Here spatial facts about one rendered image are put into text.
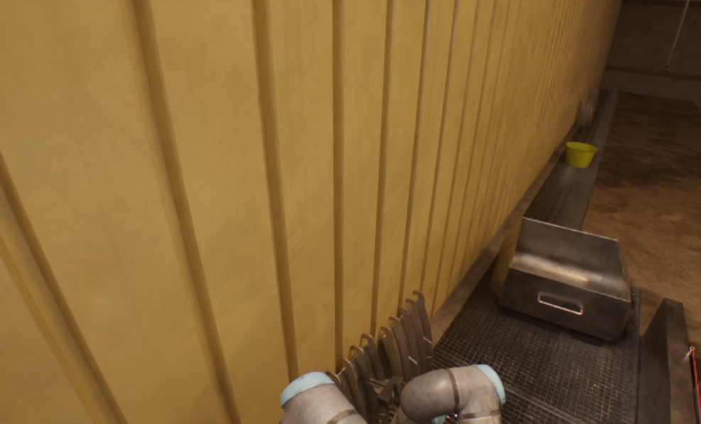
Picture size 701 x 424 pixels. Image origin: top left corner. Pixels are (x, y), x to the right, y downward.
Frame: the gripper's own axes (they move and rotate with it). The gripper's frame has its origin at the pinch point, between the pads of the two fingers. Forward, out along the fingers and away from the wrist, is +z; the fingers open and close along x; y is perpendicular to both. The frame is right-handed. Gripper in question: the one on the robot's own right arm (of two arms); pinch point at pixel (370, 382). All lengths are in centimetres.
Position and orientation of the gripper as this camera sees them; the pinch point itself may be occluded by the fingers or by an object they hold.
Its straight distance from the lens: 171.1
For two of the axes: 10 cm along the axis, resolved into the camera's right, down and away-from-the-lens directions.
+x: 6.0, -3.6, 7.1
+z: -7.8, -0.8, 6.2
